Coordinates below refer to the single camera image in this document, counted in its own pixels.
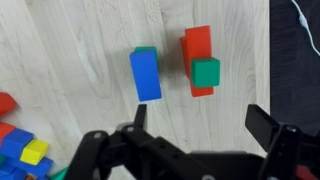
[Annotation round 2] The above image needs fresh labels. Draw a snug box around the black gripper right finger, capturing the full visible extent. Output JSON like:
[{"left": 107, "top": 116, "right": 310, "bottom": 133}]
[{"left": 245, "top": 104, "right": 280, "bottom": 151}]

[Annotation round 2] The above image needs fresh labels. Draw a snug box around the white cable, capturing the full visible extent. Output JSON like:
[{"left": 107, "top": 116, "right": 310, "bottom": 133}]
[{"left": 290, "top": 0, "right": 320, "bottom": 58}]

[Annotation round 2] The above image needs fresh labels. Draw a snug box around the blue rectangular block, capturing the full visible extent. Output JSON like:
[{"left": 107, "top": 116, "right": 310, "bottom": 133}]
[{"left": 129, "top": 50, "right": 162, "bottom": 101}]

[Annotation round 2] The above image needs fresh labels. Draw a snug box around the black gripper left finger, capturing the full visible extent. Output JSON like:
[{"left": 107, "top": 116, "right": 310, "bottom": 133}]
[{"left": 134, "top": 104, "right": 147, "bottom": 129}]

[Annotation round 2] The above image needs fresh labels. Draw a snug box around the orange long block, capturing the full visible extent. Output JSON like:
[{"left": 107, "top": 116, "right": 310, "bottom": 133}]
[{"left": 180, "top": 26, "right": 214, "bottom": 97}]

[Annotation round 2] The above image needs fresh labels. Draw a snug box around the red cube block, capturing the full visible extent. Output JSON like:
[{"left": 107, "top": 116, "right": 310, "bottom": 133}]
[{"left": 0, "top": 92, "right": 16, "bottom": 117}]

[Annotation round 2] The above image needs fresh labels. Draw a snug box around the yellow cube block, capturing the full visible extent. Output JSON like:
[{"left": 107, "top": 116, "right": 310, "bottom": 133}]
[{"left": 20, "top": 139, "right": 49, "bottom": 165}]

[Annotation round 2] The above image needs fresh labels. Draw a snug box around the green cube block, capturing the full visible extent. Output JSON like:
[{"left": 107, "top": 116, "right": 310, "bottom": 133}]
[{"left": 191, "top": 57, "right": 220, "bottom": 88}]

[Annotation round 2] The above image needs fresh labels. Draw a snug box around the green block behind blue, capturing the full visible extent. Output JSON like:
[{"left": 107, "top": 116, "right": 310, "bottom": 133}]
[{"left": 134, "top": 46, "right": 158, "bottom": 63}]

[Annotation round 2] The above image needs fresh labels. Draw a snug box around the small blue block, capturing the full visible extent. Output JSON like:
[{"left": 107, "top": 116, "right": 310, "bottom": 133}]
[{"left": 0, "top": 128, "right": 34, "bottom": 159}]

